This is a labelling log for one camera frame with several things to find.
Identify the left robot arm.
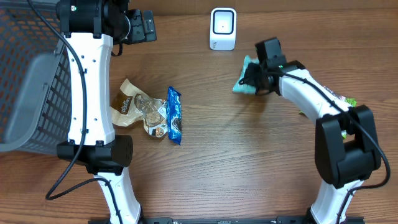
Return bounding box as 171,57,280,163
56,0,156,223

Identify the green clear candy bag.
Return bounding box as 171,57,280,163
298,86,357,139

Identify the white barcode scanner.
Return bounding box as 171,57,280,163
210,7,237,51

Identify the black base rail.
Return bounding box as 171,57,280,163
88,216,365,224

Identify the beige Pantree snack bag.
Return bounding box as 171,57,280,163
111,79,168,138

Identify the grey plastic mesh basket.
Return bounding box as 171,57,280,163
1,1,71,154

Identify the blue Oreo cookie pack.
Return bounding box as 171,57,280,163
166,86,182,145

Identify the teal white snack packet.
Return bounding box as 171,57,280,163
232,55,259,95

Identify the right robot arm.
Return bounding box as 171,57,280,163
237,38,386,223

